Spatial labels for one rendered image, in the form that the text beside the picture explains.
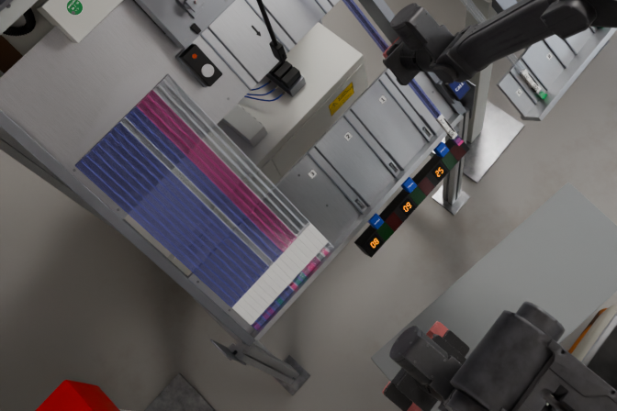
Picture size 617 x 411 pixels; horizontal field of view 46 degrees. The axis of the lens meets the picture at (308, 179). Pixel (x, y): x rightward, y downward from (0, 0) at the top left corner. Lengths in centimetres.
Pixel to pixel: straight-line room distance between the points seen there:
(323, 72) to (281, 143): 21
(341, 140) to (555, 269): 55
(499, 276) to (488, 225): 67
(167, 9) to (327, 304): 123
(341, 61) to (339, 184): 42
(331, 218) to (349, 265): 76
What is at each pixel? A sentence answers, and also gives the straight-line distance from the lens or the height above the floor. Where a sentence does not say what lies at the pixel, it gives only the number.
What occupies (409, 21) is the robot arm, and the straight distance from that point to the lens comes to 124.
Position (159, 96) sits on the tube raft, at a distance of 139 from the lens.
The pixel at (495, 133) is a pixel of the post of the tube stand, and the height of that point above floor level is 1.
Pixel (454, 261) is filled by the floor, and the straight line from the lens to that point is 230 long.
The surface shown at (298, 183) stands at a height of 83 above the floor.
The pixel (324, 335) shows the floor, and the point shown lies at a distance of 228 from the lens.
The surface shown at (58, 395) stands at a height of 78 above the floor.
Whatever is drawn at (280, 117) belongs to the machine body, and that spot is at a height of 62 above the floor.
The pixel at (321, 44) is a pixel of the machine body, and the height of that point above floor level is 62.
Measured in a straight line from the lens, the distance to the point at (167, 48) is 140.
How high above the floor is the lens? 223
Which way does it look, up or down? 68 degrees down
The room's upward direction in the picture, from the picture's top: 24 degrees counter-clockwise
